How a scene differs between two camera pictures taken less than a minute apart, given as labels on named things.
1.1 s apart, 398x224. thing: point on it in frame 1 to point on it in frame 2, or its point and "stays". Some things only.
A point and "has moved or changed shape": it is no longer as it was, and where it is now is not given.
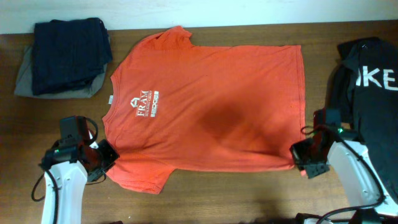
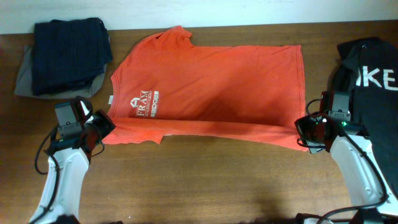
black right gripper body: (308, 160) to (307, 127)
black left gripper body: (106, 156) to (99, 126)
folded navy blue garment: (68, 53) stays
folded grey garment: (24, 85) stays
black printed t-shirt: (364, 87) stays
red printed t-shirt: (176, 106) has moved or changed shape
